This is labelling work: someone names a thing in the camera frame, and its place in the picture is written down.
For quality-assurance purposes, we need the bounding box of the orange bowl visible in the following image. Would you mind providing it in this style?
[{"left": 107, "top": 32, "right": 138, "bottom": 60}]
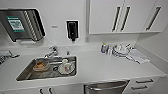
[{"left": 32, "top": 60, "right": 50, "bottom": 73}]

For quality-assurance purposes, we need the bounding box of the stack of white dishes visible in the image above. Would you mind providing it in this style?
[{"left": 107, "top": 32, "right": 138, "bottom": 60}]
[{"left": 112, "top": 43, "right": 133, "bottom": 58}]

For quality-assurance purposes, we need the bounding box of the white dish cloth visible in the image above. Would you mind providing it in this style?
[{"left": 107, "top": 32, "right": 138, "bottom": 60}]
[{"left": 125, "top": 49, "right": 151, "bottom": 65}]

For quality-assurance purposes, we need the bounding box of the chrome faucet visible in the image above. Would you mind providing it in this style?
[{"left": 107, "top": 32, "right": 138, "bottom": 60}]
[{"left": 44, "top": 45, "right": 59, "bottom": 59}]

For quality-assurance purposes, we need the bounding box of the stainless steel sink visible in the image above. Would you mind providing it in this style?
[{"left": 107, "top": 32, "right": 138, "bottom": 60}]
[{"left": 15, "top": 54, "right": 78, "bottom": 82}]

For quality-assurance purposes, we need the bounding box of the white drawer unit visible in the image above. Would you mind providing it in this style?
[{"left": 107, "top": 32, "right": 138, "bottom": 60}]
[{"left": 123, "top": 75, "right": 158, "bottom": 94}]

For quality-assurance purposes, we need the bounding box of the steel paper towel dispenser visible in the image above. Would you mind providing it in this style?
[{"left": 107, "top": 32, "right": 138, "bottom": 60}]
[{"left": 0, "top": 8, "right": 47, "bottom": 43}]

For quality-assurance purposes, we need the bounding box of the white two-door base cabinet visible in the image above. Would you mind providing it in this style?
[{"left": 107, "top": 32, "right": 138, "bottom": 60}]
[{"left": 0, "top": 83, "right": 86, "bottom": 94}]

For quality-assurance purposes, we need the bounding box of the white plate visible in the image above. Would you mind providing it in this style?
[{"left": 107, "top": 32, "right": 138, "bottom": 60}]
[{"left": 58, "top": 63, "right": 76, "bottom": 75}]

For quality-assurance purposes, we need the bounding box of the white wall cabinet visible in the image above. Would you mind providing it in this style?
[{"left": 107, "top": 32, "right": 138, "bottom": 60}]
[{"left": 87, "top": 0, "right": 168, "bottom": 35}]

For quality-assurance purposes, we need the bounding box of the black soap dispenser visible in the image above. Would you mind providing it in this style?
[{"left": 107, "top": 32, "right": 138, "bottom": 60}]
[{"left": 65, "top": 19, "right": 80, "bottom": 42}]

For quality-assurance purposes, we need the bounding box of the small dish soap bottle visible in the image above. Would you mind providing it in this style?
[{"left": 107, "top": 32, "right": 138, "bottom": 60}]
[{"left": 100, "top": 42, "right": 109, "bottom": 54}]

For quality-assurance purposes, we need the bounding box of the white cup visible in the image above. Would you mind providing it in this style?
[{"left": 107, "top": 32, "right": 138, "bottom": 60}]
[{"left": 61, "top": 58, "right": 70, "bottom": 68}]

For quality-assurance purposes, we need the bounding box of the stainless steel dishwasher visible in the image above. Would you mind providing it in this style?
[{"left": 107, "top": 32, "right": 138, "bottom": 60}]
[{"left": 83, "top": 79, "right": 129, "bottom": 94}]

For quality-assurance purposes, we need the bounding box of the small wall label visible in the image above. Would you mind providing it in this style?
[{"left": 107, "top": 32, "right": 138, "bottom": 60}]
[{"left": 50, "top": 24, "right": 58, "bottom": 29}]

